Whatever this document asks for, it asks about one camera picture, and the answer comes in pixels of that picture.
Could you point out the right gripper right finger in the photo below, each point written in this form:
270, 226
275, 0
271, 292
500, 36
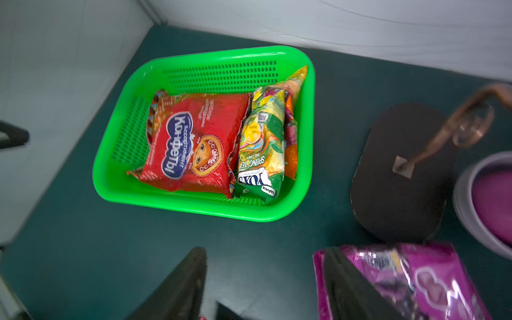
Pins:
349, 294

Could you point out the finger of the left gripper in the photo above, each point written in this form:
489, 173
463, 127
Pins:
13, 136

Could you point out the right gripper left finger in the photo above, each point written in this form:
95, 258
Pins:
180, 294

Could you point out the purple snack bag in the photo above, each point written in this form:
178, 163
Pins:
420, 281

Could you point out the green plastic basket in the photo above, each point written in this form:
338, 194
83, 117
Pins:
125, 147

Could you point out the red cookie bag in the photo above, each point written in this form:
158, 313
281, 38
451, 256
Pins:
193, 140

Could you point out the green Fox's candy bag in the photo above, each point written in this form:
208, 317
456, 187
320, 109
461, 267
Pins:
261, 161

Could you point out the orange Fox's candy bag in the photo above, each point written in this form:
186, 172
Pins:
292, 87

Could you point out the black metal mug tree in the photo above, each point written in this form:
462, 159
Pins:
405, 173

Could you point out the purple small bowl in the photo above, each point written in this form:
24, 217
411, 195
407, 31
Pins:
482, 202

